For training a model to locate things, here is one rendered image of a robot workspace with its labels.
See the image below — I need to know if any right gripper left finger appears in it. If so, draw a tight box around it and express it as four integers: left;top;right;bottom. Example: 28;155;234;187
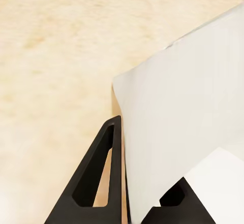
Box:
44;115;121;224

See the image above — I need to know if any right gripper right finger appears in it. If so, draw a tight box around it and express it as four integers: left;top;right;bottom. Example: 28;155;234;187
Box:
141;177;216;224

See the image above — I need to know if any paper coffee filter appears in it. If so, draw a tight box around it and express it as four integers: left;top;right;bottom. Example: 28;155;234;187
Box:
112;2;244;224

